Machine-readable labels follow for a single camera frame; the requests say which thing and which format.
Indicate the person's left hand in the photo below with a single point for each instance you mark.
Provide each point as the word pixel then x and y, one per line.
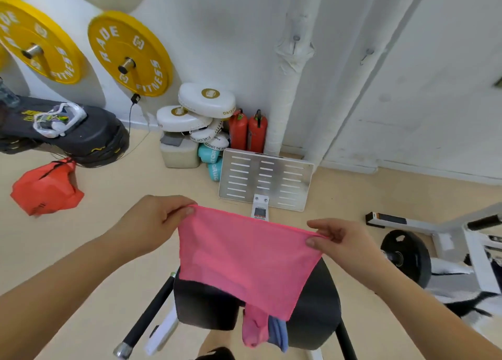
pixel 147 224

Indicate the person's right hand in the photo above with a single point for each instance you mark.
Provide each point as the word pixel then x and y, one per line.
pixel 353 250

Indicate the person's right thumb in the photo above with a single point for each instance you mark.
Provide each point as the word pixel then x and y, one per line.
pixel 318 244

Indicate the person's left thumb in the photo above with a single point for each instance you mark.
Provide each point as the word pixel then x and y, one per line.
pixel 181 214

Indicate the large pink cloth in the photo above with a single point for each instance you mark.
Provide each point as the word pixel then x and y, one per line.
pixel 247 257

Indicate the person's left forearm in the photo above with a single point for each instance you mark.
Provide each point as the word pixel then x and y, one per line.
pixel 55 293

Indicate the person's right forearm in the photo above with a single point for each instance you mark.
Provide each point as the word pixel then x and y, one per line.
pixel 427 324

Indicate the translucent storage box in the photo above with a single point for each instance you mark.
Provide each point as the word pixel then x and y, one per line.
pixel 178 156

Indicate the black padded seat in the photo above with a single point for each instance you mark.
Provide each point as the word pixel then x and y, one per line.
pixel 317 308

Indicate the small white focus pad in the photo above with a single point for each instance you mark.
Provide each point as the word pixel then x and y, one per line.
pixel 206 133
pixel 217 142

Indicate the slotted metal footplate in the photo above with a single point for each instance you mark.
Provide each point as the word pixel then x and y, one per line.
pixel 266 179

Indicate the black weight plate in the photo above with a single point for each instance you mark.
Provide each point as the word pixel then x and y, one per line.
pixel 411 254

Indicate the large white focus pad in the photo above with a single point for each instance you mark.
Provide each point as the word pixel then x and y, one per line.
pixel 208 99
pixel 178 118

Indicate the blue cloth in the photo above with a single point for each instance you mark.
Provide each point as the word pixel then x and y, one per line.
pixel 278 332

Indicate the red fire extinguisher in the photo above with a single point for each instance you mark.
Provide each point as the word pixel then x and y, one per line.
pixel 257 133
pixel 238 130

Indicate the small pink cloth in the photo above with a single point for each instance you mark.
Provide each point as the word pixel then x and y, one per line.
pixel 254 326

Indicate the black padded machine bench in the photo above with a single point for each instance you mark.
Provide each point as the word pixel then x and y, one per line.
pixel 90 132

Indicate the red plastic bag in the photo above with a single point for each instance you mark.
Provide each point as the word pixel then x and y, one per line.
pixel 45 189

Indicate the black and white fur rug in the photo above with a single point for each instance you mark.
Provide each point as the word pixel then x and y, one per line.
pixel 459 297

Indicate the yellow weight plate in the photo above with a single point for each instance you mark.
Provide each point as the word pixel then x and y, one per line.
pixel 43 38
pixel 131 54

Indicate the white footplate bracket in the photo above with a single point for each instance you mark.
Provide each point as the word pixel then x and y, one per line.
pixel 260 208

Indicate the white machine frame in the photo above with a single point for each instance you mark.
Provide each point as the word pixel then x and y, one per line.
pixel 455 234

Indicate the white wall pipe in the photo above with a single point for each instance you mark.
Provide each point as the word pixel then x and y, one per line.
pixel 294 57

